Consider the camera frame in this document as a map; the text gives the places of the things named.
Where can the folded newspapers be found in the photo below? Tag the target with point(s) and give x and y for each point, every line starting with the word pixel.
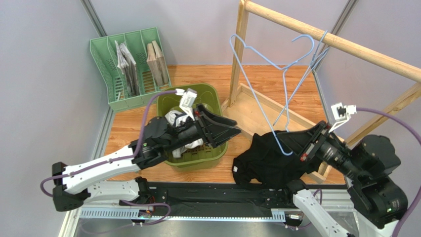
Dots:
pixel 128 66

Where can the olive green plastic basket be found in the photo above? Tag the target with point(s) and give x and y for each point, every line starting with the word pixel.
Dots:
pixel 201 157

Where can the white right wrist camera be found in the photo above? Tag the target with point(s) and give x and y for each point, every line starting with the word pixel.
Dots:
pixel 342 114

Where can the white tank top navy trim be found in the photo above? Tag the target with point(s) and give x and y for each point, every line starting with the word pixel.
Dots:
pixel 186 134

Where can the brown wooden boards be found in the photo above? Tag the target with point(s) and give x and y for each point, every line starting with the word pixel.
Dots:
pixel 157 64

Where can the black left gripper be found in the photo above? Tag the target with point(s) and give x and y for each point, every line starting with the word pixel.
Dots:
pixel 222 134

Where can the mint green file organizer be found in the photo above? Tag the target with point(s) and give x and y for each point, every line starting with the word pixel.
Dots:
pixel 103 51

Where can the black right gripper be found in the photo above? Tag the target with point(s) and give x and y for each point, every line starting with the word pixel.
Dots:
pixel 315 143

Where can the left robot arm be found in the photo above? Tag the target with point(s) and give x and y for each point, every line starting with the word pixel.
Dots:
pixel 76 185

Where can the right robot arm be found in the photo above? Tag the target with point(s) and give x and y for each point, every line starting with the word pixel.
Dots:
pixel 377 199

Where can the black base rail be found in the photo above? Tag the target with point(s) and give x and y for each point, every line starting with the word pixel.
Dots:
pixel 209 200

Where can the black garment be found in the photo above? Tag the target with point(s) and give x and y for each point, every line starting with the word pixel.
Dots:
pixel 264 166

